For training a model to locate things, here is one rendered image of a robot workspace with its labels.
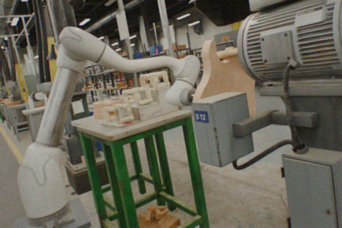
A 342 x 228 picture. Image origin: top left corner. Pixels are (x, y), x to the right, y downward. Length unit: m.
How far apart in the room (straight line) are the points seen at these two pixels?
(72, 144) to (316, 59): 2.87
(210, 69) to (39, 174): 0.78
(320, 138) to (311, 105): 0.10
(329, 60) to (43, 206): 1.09
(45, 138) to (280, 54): 1.05
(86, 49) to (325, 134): 0.95
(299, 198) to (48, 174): 0.89
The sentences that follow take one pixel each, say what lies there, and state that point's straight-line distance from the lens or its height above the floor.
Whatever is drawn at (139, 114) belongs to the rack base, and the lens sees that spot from 1.71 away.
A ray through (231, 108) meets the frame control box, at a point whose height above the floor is 1.09.
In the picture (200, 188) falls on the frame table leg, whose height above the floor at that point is 0.41.
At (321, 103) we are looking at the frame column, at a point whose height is 1.07.
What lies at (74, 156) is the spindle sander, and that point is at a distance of 3.38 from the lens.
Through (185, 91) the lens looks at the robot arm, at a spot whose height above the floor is 1.10.
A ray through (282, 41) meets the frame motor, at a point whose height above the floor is 1.26.
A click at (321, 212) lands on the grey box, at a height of 0.78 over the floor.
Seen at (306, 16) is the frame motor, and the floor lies 1.31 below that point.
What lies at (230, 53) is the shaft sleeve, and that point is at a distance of 1.17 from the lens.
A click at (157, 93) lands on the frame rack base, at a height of 1.08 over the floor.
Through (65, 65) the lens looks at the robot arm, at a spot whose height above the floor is 1.33.
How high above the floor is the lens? 1.25
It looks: 7 degrees down
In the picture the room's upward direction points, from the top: 10 degrees counter-clockwise
